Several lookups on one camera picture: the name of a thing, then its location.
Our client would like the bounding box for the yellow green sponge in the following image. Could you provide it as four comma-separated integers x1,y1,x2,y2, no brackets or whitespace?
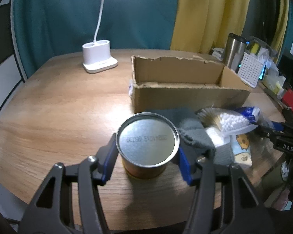
249,41,262,56

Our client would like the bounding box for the white perforated plastic basket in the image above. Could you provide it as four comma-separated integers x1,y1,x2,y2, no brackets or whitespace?
238,52,264,88

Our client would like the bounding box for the grey sock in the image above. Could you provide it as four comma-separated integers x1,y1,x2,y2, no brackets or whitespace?
149,108,234,166

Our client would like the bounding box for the teal and yellow curtain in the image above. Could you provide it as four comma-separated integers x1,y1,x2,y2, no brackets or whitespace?
13,0,293,77

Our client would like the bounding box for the cartoon print small box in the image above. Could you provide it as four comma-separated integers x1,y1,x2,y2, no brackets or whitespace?
230,134,252,169

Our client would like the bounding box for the white desk lamp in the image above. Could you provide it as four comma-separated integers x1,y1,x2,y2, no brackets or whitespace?
82,0,118,74

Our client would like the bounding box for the steel travel mug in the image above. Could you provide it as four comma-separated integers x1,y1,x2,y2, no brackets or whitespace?
223,33,247,72

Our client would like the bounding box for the blue tissue pack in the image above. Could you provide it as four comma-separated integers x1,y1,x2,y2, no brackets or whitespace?
235,106,274,128

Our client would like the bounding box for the brown cardboard box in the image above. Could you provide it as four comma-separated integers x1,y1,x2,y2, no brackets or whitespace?
131,56,251,113

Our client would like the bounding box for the white sock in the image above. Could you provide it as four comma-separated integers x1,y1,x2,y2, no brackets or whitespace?
205,126,230,148

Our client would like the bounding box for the metal tin can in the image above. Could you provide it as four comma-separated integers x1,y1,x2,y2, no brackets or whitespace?
115,112,180,179

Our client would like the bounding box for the cotton swab bag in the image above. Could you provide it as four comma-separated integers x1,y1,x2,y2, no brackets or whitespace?
196,108,258,136

